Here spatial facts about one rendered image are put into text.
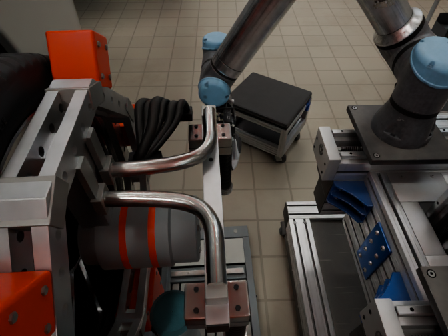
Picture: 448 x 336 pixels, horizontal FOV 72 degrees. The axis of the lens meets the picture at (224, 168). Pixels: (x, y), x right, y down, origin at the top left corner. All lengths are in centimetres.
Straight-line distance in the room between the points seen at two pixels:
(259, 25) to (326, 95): 185
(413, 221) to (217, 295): 61
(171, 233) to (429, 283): 48
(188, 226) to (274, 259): 102
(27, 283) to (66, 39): 37
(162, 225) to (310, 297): 81
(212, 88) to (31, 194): 46
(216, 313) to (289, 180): 145
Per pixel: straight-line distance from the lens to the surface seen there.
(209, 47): 84
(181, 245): 57
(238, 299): 46
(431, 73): 82
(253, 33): 68
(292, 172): 186
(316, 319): 124
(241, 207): 167
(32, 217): 39
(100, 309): 85
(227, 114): 77
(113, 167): 53
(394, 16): 88
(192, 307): 46
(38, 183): 40
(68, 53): 58
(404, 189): 96
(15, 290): 36
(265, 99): 178
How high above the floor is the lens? 139
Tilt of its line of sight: 49 degrees down
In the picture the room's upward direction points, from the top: straight up
